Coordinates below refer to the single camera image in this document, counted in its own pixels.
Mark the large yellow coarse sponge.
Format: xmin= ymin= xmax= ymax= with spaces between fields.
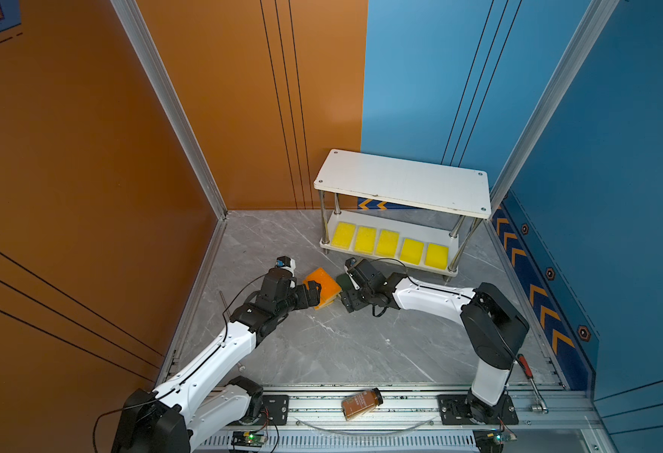
xmin=375 ymin=230 xmax=400 ymax=258

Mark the yellow foam sponge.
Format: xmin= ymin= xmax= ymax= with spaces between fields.
xmin=425 ymin=243 xmax=449 ymax=270
xmin=399 ymin=238 xmax=425 ymax=265

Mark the green scouring sponge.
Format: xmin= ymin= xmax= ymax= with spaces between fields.
xmin=335 ymin=274 xmax=354 ymax=291

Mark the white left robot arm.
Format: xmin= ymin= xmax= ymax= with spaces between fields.
xmin=111 ymin=263 xmax=322 ymax=452

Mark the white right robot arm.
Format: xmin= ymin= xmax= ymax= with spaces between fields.
xmin=336 ymin=258 xmax=529 ymax=426

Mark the white two-tier metal shelf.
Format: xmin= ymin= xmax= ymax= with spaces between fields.
xmin=314 ymin=149 xmax=492 ymax=279

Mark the top orange scrub sponge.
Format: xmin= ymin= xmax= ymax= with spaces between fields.
xmin=303 ymin=268 xmax=342 ymax=311

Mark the brown spice jar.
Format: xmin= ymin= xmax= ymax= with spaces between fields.
xmin=341 ymin=387 xmax=383 ymax=421

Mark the left green circuit board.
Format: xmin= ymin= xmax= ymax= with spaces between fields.
xmin=231 ymin=431 xmax=269 ymax=452

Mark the green circuit board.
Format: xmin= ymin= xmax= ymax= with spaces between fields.
xmin=473 ymin=431 xmax=517 ymax=453
xmin=231 ymin=431 xmax=269 ymax=452

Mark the right green circuit board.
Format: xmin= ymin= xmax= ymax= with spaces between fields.
xmin=473 ymin=431 xmax=517 ymax=453

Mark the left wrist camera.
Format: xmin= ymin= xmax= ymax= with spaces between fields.
xmin=276 ymin=256 xmax=297 ymax=277

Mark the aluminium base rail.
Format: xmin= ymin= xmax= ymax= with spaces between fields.
xmin=192 ymin=386 xmax=614 ymax=452

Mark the red handled ratchet wrench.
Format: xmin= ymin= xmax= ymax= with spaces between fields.
xmin=516 ymin=354 xmax=548 ymax=414

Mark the aluminium corner post left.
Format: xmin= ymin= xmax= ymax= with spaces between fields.
xmin=111 ymin=0 xmax=229 ymax=221

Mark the aluminium corner post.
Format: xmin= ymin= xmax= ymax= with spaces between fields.
xmin=111 ymin=0 xmax=229 ymax=221
xmin=491 ymin=0 xmax=619 ymax=211

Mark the aluminium corner post right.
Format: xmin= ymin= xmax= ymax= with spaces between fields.
xmin=491 ymin=0 xmax=619 ymax=211

